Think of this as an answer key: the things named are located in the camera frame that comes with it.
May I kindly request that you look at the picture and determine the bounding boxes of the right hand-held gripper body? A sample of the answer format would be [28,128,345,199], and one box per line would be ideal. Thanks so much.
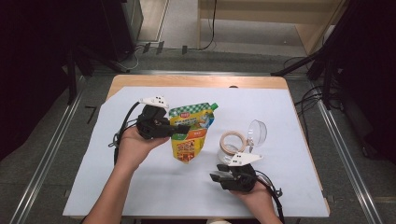
[221,152,263,192]

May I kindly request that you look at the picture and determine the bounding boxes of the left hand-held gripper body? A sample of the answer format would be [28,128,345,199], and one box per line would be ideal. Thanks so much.
[135,95,172,140]

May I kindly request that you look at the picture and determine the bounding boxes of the yellow green checked spout pouch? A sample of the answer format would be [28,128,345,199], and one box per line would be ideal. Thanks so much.
[168,102,219,164]

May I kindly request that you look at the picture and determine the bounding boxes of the clear jar with beige rim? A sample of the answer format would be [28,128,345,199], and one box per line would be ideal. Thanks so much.
[218,119,268,165]

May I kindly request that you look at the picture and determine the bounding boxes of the person's right hand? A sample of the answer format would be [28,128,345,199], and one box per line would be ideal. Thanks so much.
[230,182,277,214]

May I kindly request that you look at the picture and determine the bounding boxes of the person's left hand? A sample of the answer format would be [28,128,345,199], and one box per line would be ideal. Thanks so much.
[115,126,171,172]

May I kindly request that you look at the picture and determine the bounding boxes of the white table sheet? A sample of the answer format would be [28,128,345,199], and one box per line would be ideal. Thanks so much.
[62,86,331,218]

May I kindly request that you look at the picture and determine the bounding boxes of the black metal stand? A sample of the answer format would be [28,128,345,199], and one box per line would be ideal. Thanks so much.
[270,0,368,110]
[64,45,129,105]

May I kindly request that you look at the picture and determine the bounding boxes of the black cabinet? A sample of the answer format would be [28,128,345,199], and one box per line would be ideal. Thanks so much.
[101,0,144,62]

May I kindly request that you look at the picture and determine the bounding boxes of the light wooden shelf unit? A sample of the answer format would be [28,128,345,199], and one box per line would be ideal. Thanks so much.
[197,0,347,56]

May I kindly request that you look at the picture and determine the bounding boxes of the dark curtain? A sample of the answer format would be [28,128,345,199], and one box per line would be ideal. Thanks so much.
[0,0,106,161]
[335,0,396,164]

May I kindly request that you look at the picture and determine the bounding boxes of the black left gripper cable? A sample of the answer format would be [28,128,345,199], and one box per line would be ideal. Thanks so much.
[107,101,141,166]

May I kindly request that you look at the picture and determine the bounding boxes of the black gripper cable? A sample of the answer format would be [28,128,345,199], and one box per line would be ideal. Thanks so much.
[107,101,141,166]
[254,170,286,224]

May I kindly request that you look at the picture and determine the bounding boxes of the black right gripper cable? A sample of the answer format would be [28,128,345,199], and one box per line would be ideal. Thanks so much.
[254,170,286,224]

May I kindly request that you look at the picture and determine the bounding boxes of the white floor cable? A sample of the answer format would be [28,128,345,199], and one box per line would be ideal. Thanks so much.
[124,46,140,71]

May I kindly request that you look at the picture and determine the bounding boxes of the black floor cables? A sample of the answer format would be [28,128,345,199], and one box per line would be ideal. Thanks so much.
[282,55,328,139]

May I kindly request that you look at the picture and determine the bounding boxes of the metal floor rail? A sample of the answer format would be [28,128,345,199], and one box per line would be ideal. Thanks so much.
[311,80,385,224]
[8,74,87,224]

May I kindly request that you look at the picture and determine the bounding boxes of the black hanging cable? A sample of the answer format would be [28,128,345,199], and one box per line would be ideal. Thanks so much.
[199,0,218,51]

